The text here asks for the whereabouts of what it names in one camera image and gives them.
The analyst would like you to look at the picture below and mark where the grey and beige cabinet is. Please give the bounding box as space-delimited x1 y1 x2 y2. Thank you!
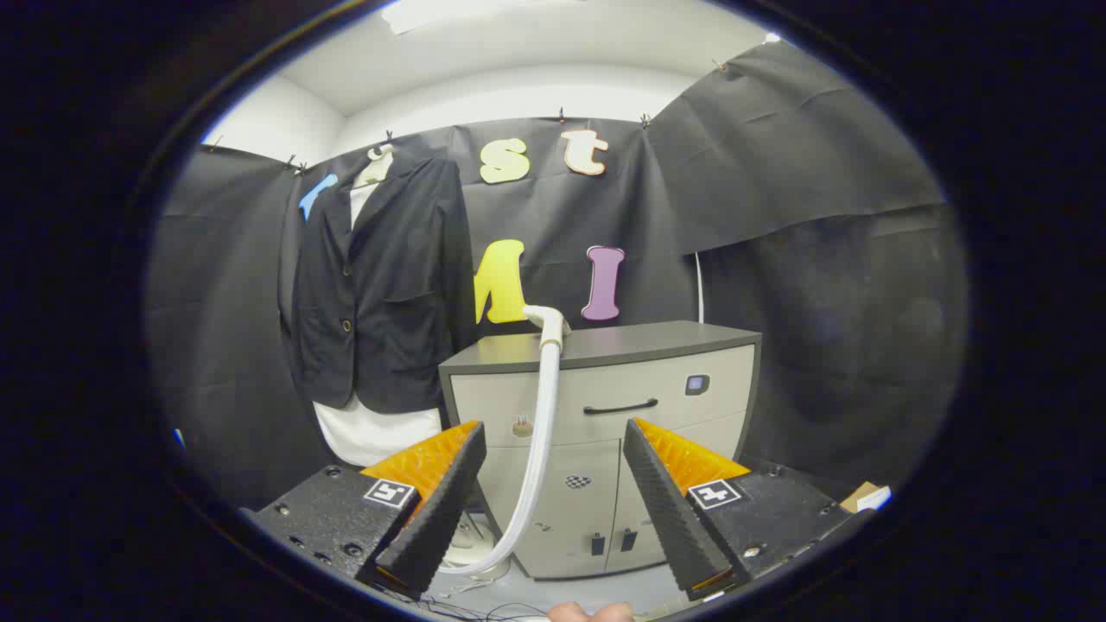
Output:
438 321 763 581

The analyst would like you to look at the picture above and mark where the black backdrop cloth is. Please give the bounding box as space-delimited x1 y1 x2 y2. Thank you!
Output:
147 39 969 511

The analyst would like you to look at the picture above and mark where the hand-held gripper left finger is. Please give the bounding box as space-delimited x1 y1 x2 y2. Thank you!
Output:
240 421 487 599

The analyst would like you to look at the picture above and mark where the cardboard box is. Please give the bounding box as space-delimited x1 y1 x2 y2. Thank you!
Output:
841 481 893 515

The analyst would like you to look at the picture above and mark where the black floor cable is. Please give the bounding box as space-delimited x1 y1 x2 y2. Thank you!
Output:
415 594 554 622

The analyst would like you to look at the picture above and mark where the white shirt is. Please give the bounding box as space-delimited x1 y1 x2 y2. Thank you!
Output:
313 173 443 467

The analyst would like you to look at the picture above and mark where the large ceiling light panel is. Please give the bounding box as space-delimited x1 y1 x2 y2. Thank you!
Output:
380 0 519 35

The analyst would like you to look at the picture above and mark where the row of black clips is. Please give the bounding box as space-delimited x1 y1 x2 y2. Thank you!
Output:
207 59 728 174

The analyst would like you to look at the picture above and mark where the black blazer jacket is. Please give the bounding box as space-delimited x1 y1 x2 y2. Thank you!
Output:
278 155 476 416

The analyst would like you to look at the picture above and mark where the white steamer hanger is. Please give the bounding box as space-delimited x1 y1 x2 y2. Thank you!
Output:
354 143 397 187

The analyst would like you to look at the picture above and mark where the white garment steamer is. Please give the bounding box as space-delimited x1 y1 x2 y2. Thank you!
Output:
436 304 572 580

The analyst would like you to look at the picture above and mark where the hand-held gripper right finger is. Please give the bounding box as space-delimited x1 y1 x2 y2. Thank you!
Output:
622 418 874 602

